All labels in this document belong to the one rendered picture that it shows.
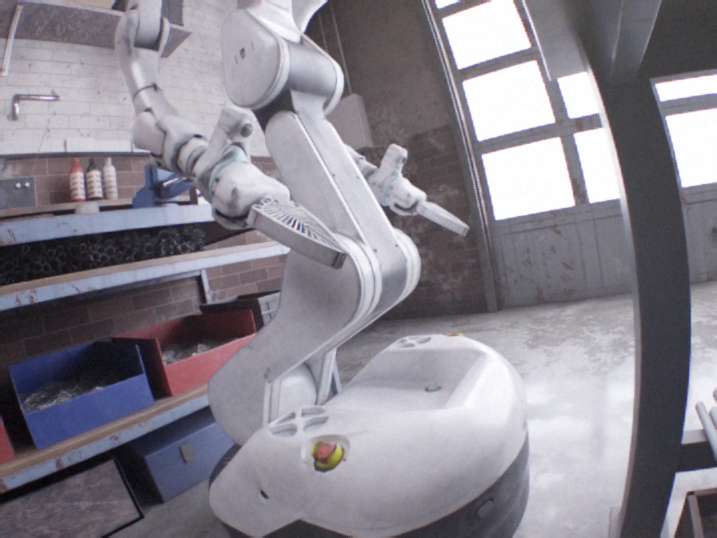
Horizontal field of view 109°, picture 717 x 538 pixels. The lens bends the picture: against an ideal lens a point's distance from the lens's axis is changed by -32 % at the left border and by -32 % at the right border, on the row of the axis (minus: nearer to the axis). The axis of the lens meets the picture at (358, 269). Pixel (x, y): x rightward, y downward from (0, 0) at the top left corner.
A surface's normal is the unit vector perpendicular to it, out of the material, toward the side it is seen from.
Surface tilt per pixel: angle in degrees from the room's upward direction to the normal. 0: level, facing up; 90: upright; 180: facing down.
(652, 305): 90
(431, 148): 90
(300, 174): 90
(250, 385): 90
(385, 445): 35
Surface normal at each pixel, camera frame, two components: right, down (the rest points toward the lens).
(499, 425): 0.43, -0.62
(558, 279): -0.54, 0.15
